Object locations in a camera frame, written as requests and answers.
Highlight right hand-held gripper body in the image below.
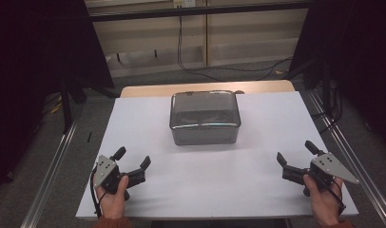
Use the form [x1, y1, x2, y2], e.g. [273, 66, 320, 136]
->
[281, 152, 361, 192]

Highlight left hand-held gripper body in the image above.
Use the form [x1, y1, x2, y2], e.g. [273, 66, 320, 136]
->
[93, 155, 147, 196]

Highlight grey box with clear lid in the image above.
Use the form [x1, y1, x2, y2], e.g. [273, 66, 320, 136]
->
[168, 89, 242, 147]

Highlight person's left hand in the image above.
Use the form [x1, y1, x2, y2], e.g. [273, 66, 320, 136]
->
[92, 175, 130, 219]

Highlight person's right hand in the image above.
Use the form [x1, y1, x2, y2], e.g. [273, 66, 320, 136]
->
[302, 174, 344, 228]

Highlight white table cover sheet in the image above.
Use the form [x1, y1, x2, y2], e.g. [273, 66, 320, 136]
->
[74, 91, 360, 221]

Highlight black metal stand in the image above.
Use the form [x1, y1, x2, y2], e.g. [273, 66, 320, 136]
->
[60, 74, 88, 135]

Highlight black curtain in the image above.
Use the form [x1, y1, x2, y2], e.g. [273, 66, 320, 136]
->
[289, 0, 386, 146]
[0, 0, 116, 194]

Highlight black horizontal bar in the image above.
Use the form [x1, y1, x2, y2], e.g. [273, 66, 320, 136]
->
[88, 1, 311, 23]

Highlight aluminium floor rail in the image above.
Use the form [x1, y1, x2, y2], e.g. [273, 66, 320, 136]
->
[20, 118, 80, 228]
[307, 89, 386, 228]

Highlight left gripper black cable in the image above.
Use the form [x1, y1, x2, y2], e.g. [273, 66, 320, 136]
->
[89, 165, 107, 219]

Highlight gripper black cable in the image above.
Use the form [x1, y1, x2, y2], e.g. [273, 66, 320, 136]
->
[320, 177, 347, 217]
[89, 165, 107, 219]

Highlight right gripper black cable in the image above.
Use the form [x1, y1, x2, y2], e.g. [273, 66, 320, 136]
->
[320, 177, 347, 217]

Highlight black cables beside rail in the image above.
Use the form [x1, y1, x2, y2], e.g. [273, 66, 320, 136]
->
[310, 79, 344, 135]

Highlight yellow cable on floor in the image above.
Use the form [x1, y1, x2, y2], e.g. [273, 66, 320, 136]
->
[42, 93, 64, 116]

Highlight black cable on floor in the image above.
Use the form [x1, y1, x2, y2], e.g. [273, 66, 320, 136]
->
[176, 14, 294, 83]

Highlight white wall socket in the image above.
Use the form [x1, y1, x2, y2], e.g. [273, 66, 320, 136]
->
[173, 0, 197, 10]

